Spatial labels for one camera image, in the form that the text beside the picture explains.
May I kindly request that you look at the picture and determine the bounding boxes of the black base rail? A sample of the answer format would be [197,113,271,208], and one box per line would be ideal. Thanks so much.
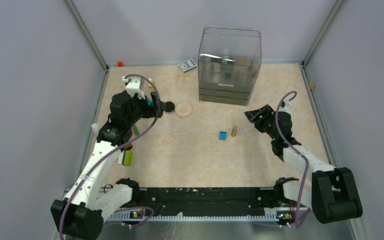
[124,187,281,217]

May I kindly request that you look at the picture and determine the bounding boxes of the foundation bottle black cap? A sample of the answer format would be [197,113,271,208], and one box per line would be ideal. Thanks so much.
[123,143,133,151]

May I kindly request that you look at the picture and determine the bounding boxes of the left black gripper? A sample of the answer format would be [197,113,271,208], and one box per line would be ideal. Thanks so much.
[126,91,165,126]

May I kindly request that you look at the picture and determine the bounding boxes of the black round compact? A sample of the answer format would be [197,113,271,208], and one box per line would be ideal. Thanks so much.
[163,101,176,115]

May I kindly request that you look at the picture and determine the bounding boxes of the green white toy brick stack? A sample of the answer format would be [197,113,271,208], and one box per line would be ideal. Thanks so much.
[117,150,133,167]

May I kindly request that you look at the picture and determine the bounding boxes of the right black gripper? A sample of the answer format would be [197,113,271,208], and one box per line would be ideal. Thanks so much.
[244,104,278,140]

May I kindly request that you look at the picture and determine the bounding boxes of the beige round wooden disc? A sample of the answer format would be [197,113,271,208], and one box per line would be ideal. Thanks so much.
[175,102,193,118]

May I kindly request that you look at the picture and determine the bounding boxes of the gold lipstick tube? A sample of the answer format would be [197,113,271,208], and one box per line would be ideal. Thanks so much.
[231,125,238,137]

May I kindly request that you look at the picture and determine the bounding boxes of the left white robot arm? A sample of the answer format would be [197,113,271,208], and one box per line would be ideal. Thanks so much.
[51,74,165,240]

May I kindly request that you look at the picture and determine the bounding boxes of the green tube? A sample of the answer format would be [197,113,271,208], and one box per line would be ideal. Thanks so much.
[132,125,140,136]

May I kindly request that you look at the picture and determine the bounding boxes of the blue toy brick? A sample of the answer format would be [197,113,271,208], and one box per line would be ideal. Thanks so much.
[218,131,227,141]

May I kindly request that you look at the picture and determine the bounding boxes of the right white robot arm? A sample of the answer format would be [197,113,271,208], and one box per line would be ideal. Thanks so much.
[244,103,363,224]

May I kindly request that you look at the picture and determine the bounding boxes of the white squeeze bottle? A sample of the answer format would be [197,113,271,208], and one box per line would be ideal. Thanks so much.
[91,123,100,134]

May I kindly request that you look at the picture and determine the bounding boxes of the playing card box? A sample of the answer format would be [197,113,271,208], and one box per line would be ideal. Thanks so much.
[178,58,197,73]

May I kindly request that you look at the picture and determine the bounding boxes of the clear acrylic makeup organizer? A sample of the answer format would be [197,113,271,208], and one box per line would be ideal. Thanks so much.
[198,26,262,106]

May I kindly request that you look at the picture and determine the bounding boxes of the teal block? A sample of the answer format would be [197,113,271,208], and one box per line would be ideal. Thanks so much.
[147,98,153,106]

